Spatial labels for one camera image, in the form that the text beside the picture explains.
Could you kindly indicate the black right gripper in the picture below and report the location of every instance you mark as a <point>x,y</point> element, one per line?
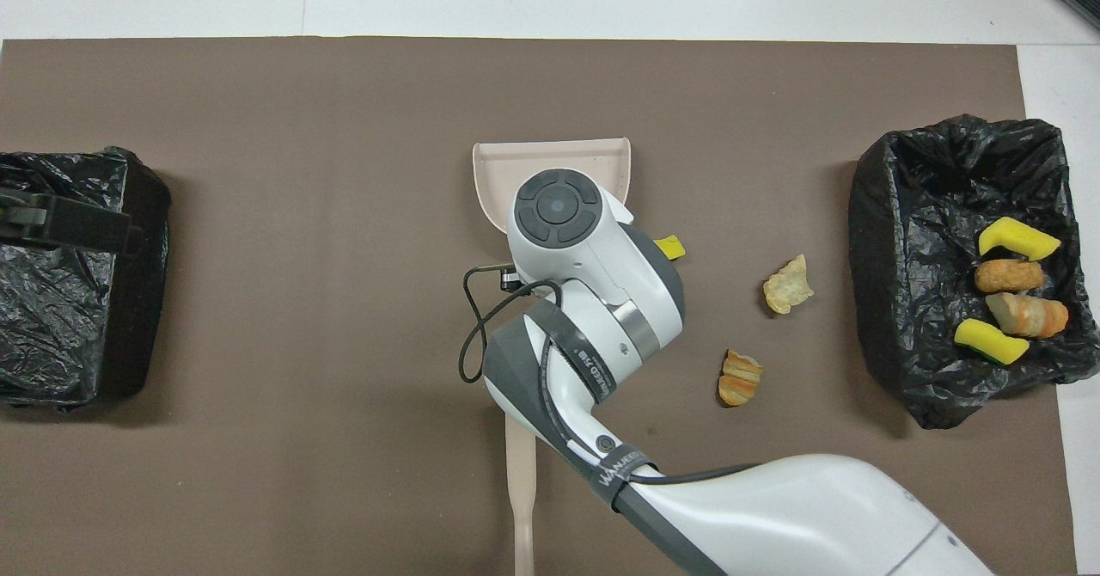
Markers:
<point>511,280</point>

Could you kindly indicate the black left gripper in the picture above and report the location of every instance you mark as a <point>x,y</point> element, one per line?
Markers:
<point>69,223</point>

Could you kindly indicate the beige plastic dustpan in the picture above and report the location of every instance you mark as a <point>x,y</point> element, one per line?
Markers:
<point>516,172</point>

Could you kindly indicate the beige hand brush black bristles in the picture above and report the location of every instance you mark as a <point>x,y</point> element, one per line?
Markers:
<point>520,473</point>

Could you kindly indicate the yellow sponge piece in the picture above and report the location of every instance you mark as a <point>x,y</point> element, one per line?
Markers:
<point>988,340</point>
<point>670,248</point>
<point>1018,239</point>

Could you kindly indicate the brown oval bread roll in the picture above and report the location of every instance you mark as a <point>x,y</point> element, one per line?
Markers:
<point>1007,277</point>

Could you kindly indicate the striped croissant bread roll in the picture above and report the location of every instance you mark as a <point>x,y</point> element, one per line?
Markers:
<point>1027,315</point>

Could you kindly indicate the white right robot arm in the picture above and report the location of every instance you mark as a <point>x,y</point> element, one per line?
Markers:
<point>601,275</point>

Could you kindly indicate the black bag lined bin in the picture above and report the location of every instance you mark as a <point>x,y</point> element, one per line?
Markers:
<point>911,301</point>
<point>86,318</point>

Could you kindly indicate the brown table mat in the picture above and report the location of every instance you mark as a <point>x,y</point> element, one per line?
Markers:
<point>258,94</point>

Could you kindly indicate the small glazed croissant piece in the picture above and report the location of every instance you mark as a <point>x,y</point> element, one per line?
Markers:
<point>739,380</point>

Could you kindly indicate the pale torn bread piece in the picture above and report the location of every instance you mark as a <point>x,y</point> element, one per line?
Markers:
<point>786,288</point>

